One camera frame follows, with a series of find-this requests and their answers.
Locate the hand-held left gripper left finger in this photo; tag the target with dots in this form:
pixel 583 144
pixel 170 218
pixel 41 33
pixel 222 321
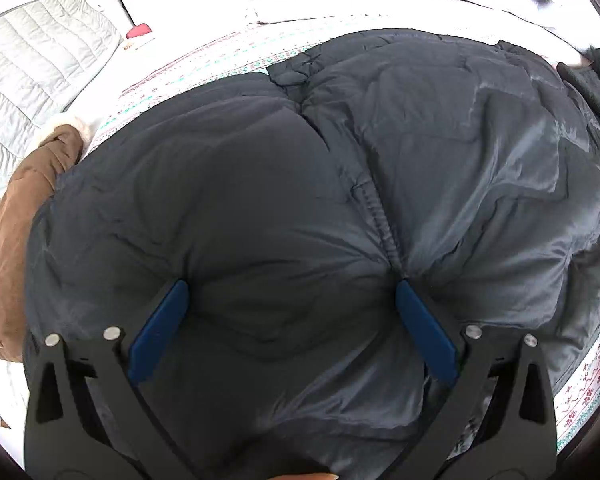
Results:
pixel 160 330

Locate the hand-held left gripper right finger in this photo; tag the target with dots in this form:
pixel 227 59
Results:
pixel 425 330

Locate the dark grey puffer jacket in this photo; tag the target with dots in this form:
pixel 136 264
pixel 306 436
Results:
pixel 280 200

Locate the person's left hand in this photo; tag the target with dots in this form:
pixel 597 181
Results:
pixel 307 476

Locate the white bed mattress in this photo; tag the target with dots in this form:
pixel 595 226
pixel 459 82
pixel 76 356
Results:
pixel 5 385

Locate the brown coat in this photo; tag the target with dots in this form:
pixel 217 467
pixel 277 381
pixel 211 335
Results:
pixel 15 240

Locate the patterned bedsheet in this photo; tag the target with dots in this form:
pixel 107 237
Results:
pixel 205 55

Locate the black folded garment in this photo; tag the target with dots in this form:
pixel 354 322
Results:
pixel 592 95

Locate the small red object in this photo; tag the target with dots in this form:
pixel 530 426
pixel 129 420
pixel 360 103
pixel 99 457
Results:
pixel 139 31

